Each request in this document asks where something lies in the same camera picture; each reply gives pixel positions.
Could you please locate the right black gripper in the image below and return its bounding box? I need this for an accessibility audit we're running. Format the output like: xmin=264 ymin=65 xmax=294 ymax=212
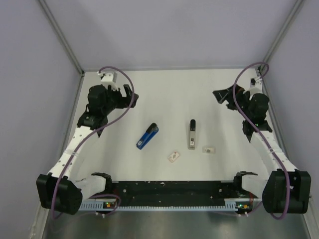
xmin=213 ymin=84 xmax=253 ymax=120

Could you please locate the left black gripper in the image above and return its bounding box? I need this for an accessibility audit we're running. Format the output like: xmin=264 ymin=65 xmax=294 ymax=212
xmin=102 ymin=85 xmax=138 ymax=115

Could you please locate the blue black stapler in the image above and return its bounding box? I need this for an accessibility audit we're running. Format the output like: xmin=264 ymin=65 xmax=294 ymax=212
xmin=136 ymin=122 xmax=159 ymax=150

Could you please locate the grey black stapler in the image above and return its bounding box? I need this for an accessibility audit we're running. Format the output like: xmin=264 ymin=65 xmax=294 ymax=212
xmin=188 ymin=119 xmax=196 ymax=150

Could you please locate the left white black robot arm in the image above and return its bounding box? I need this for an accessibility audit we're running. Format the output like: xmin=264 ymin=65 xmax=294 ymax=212
xmin=36 ymin=84 xmax=139 ymax=215

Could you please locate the open staple box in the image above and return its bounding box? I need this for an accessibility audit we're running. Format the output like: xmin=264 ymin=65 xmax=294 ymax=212
xmin=203 ymin=146 xmax=215 ymax=154

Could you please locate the closed staple box red logo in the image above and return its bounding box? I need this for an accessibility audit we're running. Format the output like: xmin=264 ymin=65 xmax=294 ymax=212
xmin=167 ymin=151 xmax=180 ymax=163

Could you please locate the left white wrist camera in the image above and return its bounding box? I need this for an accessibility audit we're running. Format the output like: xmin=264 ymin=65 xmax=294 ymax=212
xmin=97 ymin=71 xmax=118 ymax=91

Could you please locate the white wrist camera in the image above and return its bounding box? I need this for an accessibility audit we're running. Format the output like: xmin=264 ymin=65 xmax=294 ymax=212
xmin=248 ymin=77 xmax=262 ymax=95
xmin=97 ymin=71 xmax=118 ymax=91

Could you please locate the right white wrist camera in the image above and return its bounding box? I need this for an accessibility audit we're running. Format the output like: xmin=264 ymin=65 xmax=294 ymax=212
xmin=248 ymin=77 xmax=262 ymax=95

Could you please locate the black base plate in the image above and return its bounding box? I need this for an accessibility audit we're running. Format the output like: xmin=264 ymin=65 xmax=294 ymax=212
xmin=107 ymin=181 xmax=239 ymax=207

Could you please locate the grey slotted cable duct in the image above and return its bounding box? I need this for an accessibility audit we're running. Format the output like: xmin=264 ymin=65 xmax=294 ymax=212
xmin=80 ymin=200 xmax=239 ymax=212

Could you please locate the left aluminium frame post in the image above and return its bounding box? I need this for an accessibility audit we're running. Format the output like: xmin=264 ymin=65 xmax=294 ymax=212
xmin=37 ymin=0 xmax=85 ymax=75

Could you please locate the aluminium frame post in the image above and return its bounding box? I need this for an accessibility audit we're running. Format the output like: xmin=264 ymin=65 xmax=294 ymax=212
xmin=263 ymin=0 xmax=306 ymax=63
xmin=37 ymin=0 xmax=85 ymax=75

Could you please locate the right aluminium frame post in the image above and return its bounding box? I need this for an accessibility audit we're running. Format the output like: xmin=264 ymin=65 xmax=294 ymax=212
xmin=263 ymin=0 xmax=306 ymax=63

